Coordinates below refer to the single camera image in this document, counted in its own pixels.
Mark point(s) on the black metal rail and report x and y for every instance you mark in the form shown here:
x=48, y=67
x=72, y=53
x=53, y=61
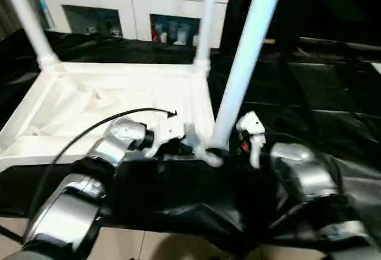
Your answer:
x=345, y=44

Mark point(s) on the black metal table frame leg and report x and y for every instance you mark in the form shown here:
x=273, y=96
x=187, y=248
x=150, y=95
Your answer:
x=11, y=234

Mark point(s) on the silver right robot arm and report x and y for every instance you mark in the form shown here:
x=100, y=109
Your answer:
x=309, y=177

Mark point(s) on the white plastic table leg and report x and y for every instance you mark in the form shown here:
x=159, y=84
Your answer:
x=247, y=46
x=27, y=16
x=206, y=16

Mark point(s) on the grey curtain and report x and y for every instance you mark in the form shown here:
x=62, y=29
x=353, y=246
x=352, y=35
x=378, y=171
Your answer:
x=12, y=4

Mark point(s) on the white glass-door cabinet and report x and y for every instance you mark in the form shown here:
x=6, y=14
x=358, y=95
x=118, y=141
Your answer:
x=131, y=1

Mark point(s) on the black mat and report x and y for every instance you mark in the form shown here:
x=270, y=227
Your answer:
x=333, y=105

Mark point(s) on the white plastic table top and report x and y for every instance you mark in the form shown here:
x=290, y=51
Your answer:
x=107, y=93

